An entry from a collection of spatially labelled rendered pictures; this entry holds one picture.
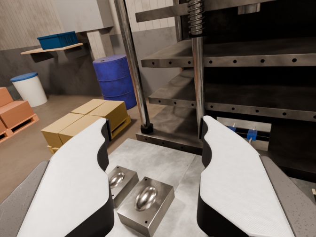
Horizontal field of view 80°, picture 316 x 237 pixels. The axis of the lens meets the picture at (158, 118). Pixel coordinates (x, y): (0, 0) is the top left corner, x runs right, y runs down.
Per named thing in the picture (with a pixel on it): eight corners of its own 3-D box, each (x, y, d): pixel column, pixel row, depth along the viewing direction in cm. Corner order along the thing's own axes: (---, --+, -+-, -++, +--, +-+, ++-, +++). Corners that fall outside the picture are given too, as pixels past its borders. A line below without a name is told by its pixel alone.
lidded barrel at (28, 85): (54, 98, 500) (42, 71, 466) (34, 108, 455) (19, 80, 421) (40, 98, 526) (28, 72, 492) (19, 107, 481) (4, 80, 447)
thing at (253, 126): (267, 151, 102) (271, 123, 94) (217, 141, 116) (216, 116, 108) (273, 109, 138) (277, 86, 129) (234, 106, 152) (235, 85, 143)
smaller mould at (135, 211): (151, 239, 70) (147, 228, 67) (120, 222, 78) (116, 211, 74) (175, 197, 84) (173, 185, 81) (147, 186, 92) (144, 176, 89)
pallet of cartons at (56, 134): (95, 117, 360) (89, 98, 341) (133, 119, 329) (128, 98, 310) (46, 156, 271) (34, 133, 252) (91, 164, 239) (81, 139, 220)
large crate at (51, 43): (79, 43, 376) (75, 30, 366) (62, 47, 343) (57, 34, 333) (59, 45, 402) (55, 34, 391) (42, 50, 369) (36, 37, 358)
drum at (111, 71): (118, 98, 432) (106, 54, 386) (143, 98, 403) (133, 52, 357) (99, 111, 383) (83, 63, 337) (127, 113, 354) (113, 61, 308)
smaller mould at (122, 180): (117, 208, 84) (113, 199, 81) (97, 197, 91) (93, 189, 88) (139, 180, 96) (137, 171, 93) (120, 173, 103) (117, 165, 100)
